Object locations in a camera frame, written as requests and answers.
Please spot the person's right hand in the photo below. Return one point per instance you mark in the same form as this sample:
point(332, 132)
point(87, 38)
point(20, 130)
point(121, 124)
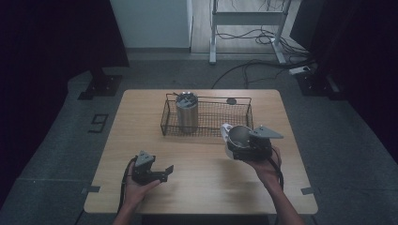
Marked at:
point(266, 170)

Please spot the white power strip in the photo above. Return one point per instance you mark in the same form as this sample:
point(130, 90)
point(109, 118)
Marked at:
point(300, 70)

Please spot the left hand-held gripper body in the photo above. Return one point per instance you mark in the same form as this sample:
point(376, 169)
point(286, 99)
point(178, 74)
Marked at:
point(144, 172)

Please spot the grey tape piece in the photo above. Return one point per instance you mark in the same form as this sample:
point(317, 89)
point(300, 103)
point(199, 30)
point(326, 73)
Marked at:
point(307, 191)
point(91, 189)

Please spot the person's left hand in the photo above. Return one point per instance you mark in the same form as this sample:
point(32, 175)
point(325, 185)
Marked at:
point(136, 190)

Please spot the white wall panel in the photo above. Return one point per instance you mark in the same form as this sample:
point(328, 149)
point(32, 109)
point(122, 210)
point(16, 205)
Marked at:
point(153, 23)

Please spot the black round disc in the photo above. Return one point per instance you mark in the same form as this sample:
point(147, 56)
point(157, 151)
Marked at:
point(231, 101)

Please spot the white mug with steel inside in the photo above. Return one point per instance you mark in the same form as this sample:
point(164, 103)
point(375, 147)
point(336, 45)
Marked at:
point(237, 134)

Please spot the white desk frame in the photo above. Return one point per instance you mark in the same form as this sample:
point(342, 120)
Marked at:
point(247, 18)

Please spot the dark curtain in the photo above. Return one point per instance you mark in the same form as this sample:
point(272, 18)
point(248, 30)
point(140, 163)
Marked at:
point(359, 47)
point(47, 47)

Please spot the steel tumbler with lid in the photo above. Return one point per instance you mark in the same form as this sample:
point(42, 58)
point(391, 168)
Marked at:
point(187, 115)

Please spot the black stand base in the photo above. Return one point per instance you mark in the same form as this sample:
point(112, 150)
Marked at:
point(101, 85)
point(316, 84)

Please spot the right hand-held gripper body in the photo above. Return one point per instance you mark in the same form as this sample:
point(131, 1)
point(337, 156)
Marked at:
point(258, 148)

